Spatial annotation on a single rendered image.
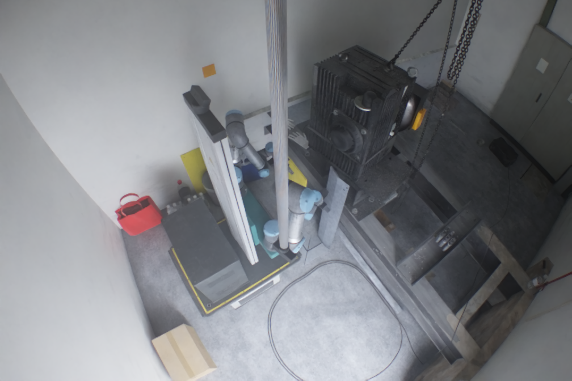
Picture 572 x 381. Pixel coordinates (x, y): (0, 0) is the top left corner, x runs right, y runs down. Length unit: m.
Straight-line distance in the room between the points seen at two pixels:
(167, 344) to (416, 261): 1.98
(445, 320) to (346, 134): 1.43
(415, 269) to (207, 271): 1.40
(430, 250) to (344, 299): 0.89
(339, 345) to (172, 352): 1.34
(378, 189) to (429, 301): 0.88
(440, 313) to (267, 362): 1.39
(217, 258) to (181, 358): 0.95
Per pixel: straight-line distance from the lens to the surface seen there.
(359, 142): 1.79
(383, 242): 2.17
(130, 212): 2.96
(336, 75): 1.74
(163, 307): 2.83
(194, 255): 1.93
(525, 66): 4.35
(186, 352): 2.43
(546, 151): 4.60
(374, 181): 2.12
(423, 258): 2.22
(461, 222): 2.52
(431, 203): 2.80
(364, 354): 2.64
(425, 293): 2.15
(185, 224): 2.04
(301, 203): 1.43
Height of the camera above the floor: 2.56
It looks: 52 degrees down
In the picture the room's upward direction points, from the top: 1 degrees counter-clockwise
